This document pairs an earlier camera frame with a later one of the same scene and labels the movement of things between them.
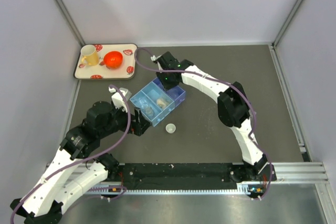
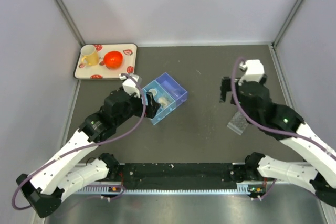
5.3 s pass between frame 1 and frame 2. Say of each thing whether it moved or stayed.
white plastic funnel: moved
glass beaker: moved
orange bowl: stayed
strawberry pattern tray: stayed
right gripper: moved
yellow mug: stayed
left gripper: moved
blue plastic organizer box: stayed
